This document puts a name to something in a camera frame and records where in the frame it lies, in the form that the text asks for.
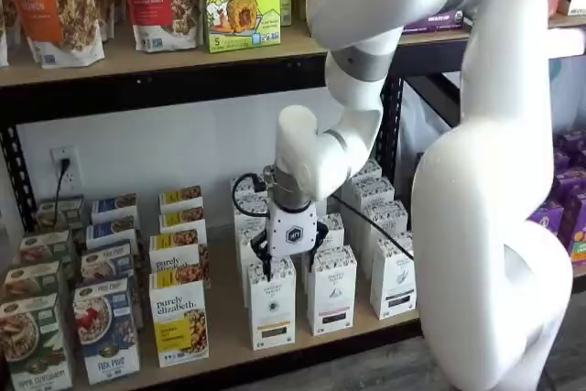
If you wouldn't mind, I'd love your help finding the wooden shelf board with snacks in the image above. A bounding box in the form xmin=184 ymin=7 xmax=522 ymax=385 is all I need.
xmin=0 ymin=19 xmax=472 ymax=89

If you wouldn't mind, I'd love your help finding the long black cable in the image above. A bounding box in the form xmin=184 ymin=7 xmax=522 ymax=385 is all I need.
xmin=327 ymin=192 xmax=417 ymax=258

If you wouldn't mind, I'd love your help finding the white box yellow strip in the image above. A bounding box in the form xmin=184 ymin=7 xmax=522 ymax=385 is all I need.
xmin=235 ymin=215 xmax=272 ymax=308
xmin=230 ymin=174 xmax=266 ymax=200
xmin=246 ymin=256 xmax=298 ymax=351
xmin=233 ymin=193 xmax=271 ymax=223

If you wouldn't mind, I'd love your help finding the purple Zbar box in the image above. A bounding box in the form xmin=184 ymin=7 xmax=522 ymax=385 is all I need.
xmin=402 ymin=5 xmax=465 ymax=34

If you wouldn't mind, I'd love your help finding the granola bag red label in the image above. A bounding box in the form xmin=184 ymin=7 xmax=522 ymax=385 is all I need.
xmin=119 ymin=0 xmax=203 ymax=52

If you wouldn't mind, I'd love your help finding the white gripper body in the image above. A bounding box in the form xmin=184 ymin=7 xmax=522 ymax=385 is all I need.
xmin=266 ymin=201 xmax=319 ymax=259

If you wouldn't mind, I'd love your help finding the granola bag orange label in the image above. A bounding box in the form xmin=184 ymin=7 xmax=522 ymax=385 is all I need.
xmin=7 ymin=0 xmax=107 ymax=68

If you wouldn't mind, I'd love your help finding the wooden shelf board orange box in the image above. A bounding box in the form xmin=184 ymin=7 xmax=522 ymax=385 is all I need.
xmin=547 ymin=14 xmax=586 ymax=29

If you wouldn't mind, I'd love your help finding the purple Annie's box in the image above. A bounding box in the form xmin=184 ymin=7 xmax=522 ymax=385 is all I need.
xmin=548 ymin=166 xmax=586 ymax=202
xmin=554 ymin=130 xmax=586 ymax=154
xmin=560 ymin=189 xmax=586 ymax=267
xmin=552 ymin=148 xmax=571 ymax=181
xmin=526 ymin=201 xmax=566 ymax=237

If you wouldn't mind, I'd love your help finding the blue flax plus cereal box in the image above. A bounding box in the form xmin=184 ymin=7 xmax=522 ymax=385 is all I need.
xmin=72 ymin=278 xmax=141 ymax=386
xmin=81 ymin=244 xmax=137 ymax=283
xmin=85 ymin=216 xmax=138 ymax=249
xmin=90 ymin=192 xmax=138 ymax=223

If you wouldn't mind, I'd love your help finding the white wall outlet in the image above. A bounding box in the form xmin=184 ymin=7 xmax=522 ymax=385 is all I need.
xmin=49 ymin=146 xmax=81 ymax=190

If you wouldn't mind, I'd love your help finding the green apple cinnamon oatmeal box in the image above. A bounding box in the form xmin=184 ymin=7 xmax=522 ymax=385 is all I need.
xmin=2 ymin=260 xmax=65 ymax=303
xmin=17 ymin=229 xmax=75 ymax=268
xmin=0 ymin=292 xmax=75 ymax=391
xmin=35 ymin=196 xmax=87 ymax=234

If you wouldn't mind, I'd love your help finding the white box dark strip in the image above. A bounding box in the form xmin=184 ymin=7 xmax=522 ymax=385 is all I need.
xmin=360 ymin=157 xmax=384 ymax=181
xmin=369 ymin=233 xmax=418 ymax=320
xmin=361 ymin=201 xmax=409 ymax=239
xmin=352 ymin=176 xmax=396 ymax=209

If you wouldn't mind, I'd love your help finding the wooden shelf board with boxes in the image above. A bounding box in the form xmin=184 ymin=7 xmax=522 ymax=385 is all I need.
xmin=68 ymin=221 xmax=421 ymax=390

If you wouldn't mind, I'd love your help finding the purely elizabeth yellow granola box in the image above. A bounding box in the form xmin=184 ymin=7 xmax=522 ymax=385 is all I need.
xmin=148 ymin=269 xmax=211 ymax=368
xmin=148 ymin=230 xmax=208 ymax=276
xmin=158 ymin=207 xmax=208 ymax=236
xmin=158 ymin=185 xmax=204 ymax=212

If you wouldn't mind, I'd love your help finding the black power plug cable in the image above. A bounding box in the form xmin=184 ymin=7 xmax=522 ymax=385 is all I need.
xmin=53 ymin=157 xmax=73 ymax=225

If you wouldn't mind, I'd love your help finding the white plastic backdrop sheet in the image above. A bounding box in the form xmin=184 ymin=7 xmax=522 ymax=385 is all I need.
xmin=402 ymin=56 xmax=586 ymax=181

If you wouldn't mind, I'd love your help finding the white box pink strip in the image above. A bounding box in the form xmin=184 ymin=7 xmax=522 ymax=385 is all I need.
xmin=315 ymin=212 xmax=346 ymax=250
xmin=305 ymin=245 xmax=359 ymax=336

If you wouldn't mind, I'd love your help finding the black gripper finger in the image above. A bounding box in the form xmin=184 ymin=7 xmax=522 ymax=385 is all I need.
xmin=250 ymin=230 xmax=277 ymax=283
xmin=305 ymin=221 xmax=330 ymax=269

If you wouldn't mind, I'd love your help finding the short black looped cable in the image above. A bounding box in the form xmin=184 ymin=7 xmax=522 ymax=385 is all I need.
xmin=231 ymin=172 xmax=276 ymax=219

